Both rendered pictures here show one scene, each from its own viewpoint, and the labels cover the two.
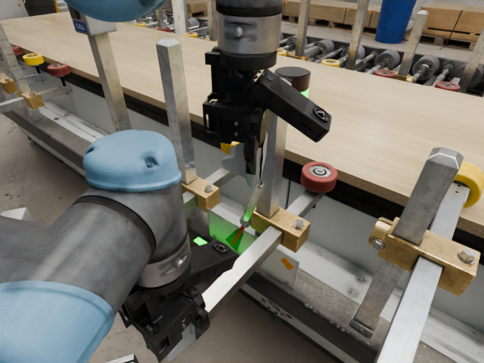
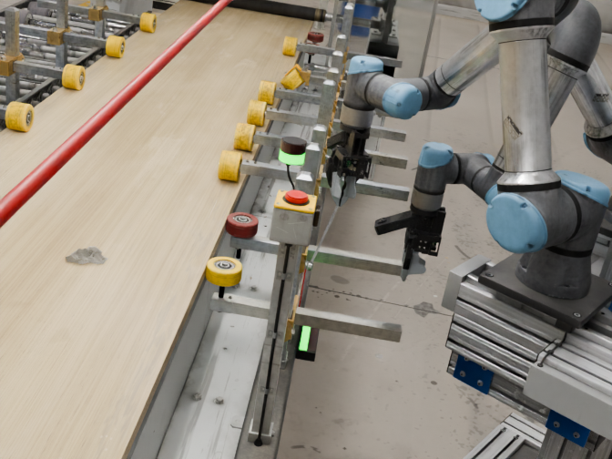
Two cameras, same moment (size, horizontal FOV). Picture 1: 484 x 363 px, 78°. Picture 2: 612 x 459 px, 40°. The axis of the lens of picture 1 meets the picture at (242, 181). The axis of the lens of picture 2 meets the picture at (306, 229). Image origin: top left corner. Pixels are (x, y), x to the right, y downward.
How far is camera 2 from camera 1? 2.16 m
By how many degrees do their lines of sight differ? 100
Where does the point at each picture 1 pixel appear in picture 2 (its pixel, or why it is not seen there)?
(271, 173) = not seen: hidden behind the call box
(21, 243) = (476, 157)
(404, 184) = (223, 190)
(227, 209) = (210, 379)
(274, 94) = not seen: hidden behind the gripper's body
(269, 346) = not seen: outside the picture
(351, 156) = (200, 209)
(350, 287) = (249, 290)
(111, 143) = (442, 147)
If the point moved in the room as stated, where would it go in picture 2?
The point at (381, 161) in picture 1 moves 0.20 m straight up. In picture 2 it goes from (197, 197) to (204, 124)
